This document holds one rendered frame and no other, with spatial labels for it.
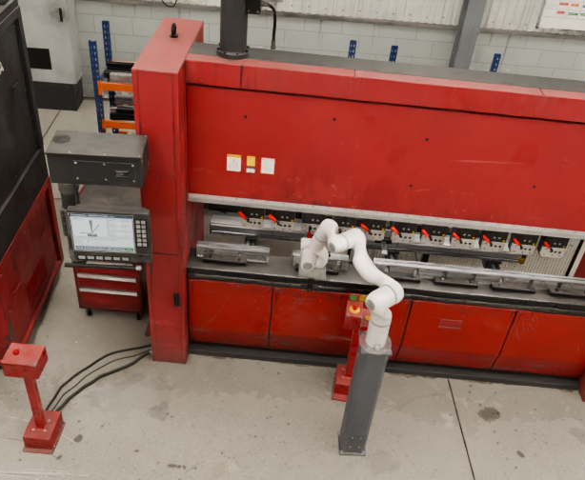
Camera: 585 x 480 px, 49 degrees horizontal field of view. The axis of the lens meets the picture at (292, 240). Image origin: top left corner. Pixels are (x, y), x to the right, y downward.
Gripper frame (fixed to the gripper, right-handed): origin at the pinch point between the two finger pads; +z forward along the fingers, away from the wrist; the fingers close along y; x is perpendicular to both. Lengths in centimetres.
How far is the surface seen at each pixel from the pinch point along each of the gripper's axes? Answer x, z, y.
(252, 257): -27.4, 5.4, -36.4
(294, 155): 57, 4, -14
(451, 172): 56, 4, 82
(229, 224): -20, 32, -57
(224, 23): 131, 12, -60
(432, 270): -24, 5, 88
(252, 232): -26, 31, -39
